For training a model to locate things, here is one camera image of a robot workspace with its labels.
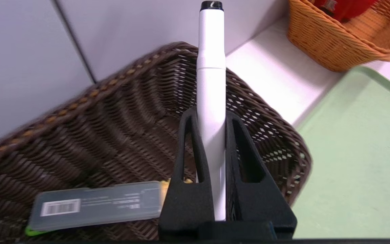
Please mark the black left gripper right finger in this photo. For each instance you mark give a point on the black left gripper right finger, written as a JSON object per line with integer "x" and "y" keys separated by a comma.
{"x": 256, "y": 203}

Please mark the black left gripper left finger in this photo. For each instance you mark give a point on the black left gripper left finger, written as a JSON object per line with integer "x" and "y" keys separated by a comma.
{"x": 186, "y": 203}

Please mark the clear plastic pencil lead case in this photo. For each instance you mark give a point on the clear plastic pencil lead case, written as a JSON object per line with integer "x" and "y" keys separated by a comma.
{"x": 96, "y": 205}

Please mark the white marker pen black caps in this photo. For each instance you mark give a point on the white marker pen black caps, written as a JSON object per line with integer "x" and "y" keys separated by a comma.
{"x": 211, "y": 101}

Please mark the green yellow pasta spoon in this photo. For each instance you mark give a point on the green yellow pasta spoon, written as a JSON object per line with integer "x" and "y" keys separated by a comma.
{"x": 34, "y": 232}

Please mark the red soda can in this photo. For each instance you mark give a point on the red soda can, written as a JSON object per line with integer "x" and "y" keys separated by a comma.
{"x": 347, "y": 8}

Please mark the dark brown wicker basket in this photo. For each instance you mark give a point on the dark brown wicker basket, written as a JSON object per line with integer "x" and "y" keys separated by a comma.
{"x": 113, "y": 135}

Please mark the orange wicker basket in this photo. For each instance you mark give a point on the orange wicker basket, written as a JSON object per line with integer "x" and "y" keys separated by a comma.
{"x": 333, "y": 44}

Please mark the light green plastic tray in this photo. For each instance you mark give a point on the light green plastic tray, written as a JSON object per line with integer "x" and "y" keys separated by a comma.
{"x": 357, "y": 162}

